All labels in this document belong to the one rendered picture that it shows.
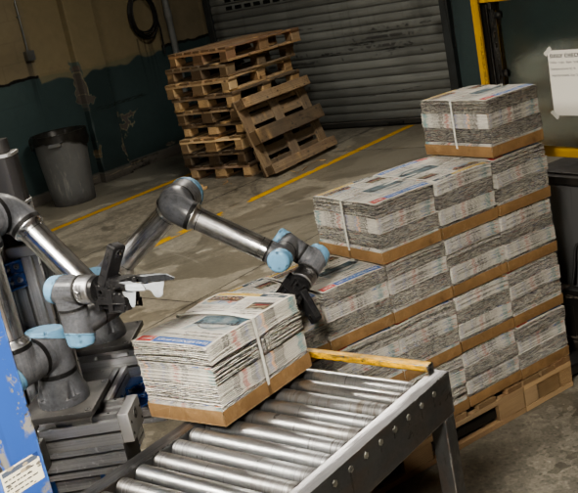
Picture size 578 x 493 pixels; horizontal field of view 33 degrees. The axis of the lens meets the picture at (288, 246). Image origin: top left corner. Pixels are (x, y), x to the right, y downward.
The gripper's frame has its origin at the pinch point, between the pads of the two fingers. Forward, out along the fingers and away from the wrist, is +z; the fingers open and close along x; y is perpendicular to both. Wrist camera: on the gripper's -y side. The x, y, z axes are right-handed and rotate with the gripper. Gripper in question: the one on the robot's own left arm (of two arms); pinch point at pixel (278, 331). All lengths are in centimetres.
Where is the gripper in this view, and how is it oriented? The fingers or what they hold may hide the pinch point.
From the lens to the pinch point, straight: 305.7
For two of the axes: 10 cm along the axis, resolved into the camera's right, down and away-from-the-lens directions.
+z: -4.6, 6.9, -5.7
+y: -8.0, -5.9, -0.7
